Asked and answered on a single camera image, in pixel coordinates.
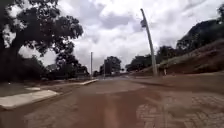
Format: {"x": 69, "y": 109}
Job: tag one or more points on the earth embankment slope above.
{"x": 196, "y": 60}

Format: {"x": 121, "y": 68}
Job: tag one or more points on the bare dirt verge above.
{"x": 30, "y": 86}

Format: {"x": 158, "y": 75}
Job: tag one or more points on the large dark tree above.
{"x": 30, "y": 30}

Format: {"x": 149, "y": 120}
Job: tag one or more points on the round dark tree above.
{"x": 111, "y": 65}

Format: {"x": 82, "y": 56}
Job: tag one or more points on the thin grey pole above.
{"x": 91, "y": 64}

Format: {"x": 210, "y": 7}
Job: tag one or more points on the reddish brown paved road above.
{"x": 110, "y": 103}

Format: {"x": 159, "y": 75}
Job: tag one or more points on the row of dark trees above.
{"x": 186, "y": 40}

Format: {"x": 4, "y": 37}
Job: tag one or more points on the pale concrete kerb strip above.
{"x": 87, "y": 81}

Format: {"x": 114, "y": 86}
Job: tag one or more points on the tall grey leaning pole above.
{"x": 150, "y": 43}

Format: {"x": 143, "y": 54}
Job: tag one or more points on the pale concrete kerb slab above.
{"x": 25, "y": 98}

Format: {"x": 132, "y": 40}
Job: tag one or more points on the dark bushes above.
{"x": 66, "y": 68}

